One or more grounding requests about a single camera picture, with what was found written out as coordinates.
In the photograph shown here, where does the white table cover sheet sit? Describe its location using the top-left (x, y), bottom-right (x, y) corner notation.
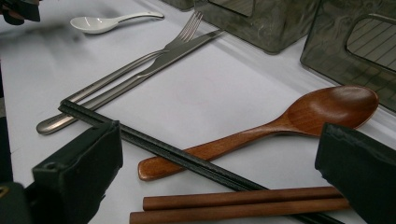
top-left (0, 0), bottom-right (396, 224)

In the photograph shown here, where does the steel table knife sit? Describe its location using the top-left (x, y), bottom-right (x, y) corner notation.
top-left (35, 29), bottom-right (224, 136)

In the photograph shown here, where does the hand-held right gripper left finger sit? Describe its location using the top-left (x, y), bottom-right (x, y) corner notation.
top-left (32, 120), bottom-right (124, 224)

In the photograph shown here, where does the smoky clear plastic bin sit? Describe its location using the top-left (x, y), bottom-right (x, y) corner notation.
top-left (160, 0), bottom-right (195, 11)
top-left (193, 0), bottom-right (321, 54)
top-left (300, 0), bottom-right (396, 114)

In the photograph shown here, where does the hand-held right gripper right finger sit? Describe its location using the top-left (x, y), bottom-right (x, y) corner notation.
top-left (315, 122), bottom-right (396, 224)

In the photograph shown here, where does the steel fork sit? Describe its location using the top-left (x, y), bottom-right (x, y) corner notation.
top-left (64, 10), bottom-right (204, 105)

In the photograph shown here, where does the brown wooden chopstick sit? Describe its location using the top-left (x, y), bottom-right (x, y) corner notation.
top-left (142, 186), bottom-right (344, 212)
top-left (129, 198), bottom-right (351, 224)

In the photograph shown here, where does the black chopstick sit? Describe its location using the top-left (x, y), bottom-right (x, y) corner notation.
top-left (60, 99), bottom-right (345, 224)
top-left (58, 105), bottom-right (331, 224)

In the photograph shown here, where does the brown wooden spoon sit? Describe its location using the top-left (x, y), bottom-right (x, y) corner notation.
top-left (137, 85), bottom-right (380, 182)

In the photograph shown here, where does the white ceramic spoon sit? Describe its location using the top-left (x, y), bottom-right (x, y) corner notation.
top-left (69, 11), bottom-right (165, 35)

